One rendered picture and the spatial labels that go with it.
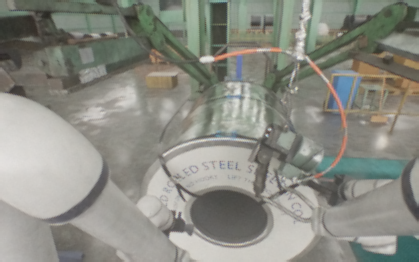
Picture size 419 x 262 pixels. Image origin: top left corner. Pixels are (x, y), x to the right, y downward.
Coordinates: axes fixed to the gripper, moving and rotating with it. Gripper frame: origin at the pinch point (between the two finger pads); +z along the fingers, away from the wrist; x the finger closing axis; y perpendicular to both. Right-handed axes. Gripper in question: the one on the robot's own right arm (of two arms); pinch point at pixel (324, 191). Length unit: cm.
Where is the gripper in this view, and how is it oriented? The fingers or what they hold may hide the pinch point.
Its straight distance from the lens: 109.4
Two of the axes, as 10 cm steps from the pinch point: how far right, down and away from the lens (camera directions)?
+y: -8.9, -4.6, 0.1
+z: -1.2, 2.4, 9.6
